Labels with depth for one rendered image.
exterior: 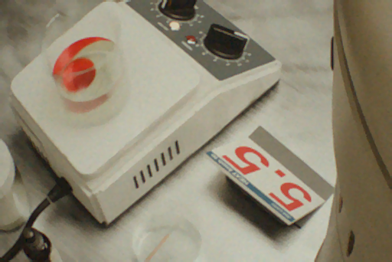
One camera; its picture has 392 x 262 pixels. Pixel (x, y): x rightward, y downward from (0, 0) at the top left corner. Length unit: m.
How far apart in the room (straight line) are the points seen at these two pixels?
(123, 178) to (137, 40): 0.11
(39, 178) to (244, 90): 0.19
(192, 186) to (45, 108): 0.14
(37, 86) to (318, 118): 0.24
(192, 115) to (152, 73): 0.04
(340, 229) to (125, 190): 0.57
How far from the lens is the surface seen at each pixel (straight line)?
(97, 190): 0.72
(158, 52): 0.75
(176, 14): 0.80
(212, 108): 0.76
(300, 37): 0.86
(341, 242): 0.18
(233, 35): 0.78
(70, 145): 0.72
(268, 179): 0.76
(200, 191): 0.79
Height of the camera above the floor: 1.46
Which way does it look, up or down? 61 degrees down
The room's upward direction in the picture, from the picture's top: 9 degrees counter-clockwise
